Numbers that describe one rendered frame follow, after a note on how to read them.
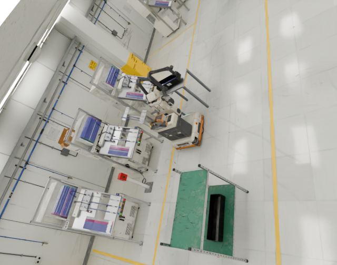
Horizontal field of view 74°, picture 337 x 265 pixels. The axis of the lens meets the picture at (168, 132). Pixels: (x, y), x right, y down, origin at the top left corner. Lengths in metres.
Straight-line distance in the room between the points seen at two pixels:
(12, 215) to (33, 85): 2.95
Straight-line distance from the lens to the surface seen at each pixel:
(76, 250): 6.33
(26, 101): 6.26
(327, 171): 3.22
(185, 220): 2.77
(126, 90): 5.57
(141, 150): 5.23
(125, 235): 4.93
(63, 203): 4.49
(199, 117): 4.46
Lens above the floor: 2.96
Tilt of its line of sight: 34 degrees down
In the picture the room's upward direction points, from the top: 59 degrees counter-clockwise
